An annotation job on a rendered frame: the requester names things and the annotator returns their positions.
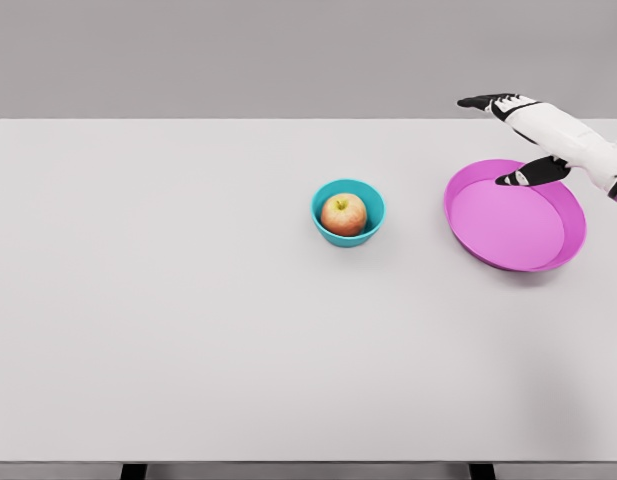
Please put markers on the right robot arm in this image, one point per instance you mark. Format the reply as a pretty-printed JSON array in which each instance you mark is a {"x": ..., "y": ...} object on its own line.
[{"x": 608, "y": 160}]

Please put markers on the pink plate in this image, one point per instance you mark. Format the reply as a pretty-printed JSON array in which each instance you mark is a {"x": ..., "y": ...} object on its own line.
[{"x": 508, "y": 225}]

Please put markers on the blue bowl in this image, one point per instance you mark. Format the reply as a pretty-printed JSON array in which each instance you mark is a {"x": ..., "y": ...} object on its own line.
[{"x": 375, "y": 200}]

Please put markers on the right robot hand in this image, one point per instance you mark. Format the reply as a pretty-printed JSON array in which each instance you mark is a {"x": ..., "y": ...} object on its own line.
[{"x": 543, "y": 127}]

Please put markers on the red yellow apple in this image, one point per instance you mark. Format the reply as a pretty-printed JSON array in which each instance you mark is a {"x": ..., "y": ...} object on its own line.
[{"x": 343, "y": 214}]

